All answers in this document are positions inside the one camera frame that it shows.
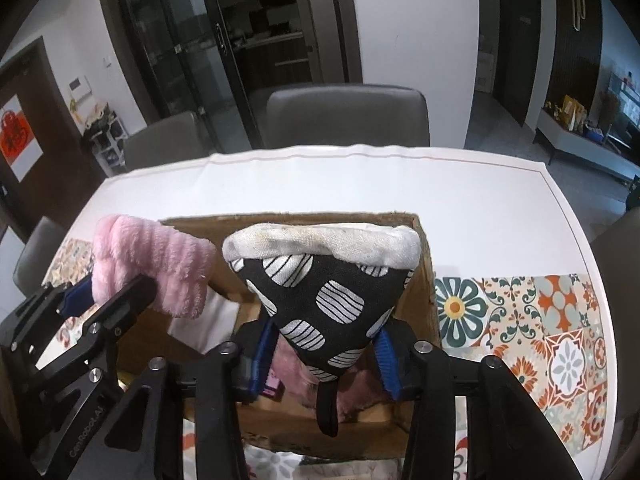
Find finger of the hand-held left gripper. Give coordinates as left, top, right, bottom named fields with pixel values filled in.
left=27, top=276, right=161, bottom=454
left=0, top=277, right=96, bottom=357

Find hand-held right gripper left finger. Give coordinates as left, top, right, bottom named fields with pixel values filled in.
left=62, top=317, right=281, bottom=480

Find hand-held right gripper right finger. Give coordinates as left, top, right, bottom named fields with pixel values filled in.
left=372, top=322, right=583, bottom=480

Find mauve plush cloth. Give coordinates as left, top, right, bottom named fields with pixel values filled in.
left=270, top=340, right=401, bottom=423

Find pink plush cloth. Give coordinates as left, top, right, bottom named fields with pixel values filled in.
left=91, top=214, right=218, bottom=320

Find white thin cloth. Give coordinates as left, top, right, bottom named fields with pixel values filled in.
left=167, top=287, right=241, bottom=356

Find black white patterned oven mitt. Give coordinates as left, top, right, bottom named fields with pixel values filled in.
left=221, top=222, right=422, bottom=438

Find brown cardboard box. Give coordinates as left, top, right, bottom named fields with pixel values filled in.
left=117, top=212, right=443, bottom=461

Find grey dining chair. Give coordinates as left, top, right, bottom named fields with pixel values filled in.
left=122, top=111, right=211, bottom=173
left=590, top=207, right=640, bottom=281
left=265, top=85, right=431, bottom=150
left=12, top=216, right=68, bottom=306

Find grey beige towel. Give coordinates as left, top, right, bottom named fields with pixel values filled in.
left=297, top=457, right=403, bottom=480

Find dark brown entrance door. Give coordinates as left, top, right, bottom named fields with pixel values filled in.
left=0, top=37, right=106, bottom=241

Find white storage cart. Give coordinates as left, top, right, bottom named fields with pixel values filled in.
left=82, top=115, right=128, bottom=173

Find red and white door poster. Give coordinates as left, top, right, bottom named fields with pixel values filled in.
left=0, top=92, right=43, bottom=183

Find floral printed table cover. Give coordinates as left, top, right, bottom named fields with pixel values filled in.
left=0, top=144, right=617, bottom=480

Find dark framed glass sliding door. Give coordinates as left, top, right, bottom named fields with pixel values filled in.
left=95, top=0, right=363, bottom=153

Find white low cabinet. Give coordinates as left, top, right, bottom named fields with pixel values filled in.
left=532, top=107, right=640, bottom=183

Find white stacked boxes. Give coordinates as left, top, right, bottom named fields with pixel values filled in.
left=475, top=50, right=496, bottom=93

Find yellow snack packets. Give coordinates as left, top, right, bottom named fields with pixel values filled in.
left=562, top=95, right=586, bottom=131

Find dark interior door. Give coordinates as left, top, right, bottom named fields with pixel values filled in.
left=497, top=0, right=543, bottom=128

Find white wall intercom panel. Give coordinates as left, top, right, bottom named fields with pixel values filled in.
left=68, top=75, right=92, bottom=102

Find dark wooden wall panel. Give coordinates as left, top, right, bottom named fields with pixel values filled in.
left=542, top=0, right=603, bottom=131

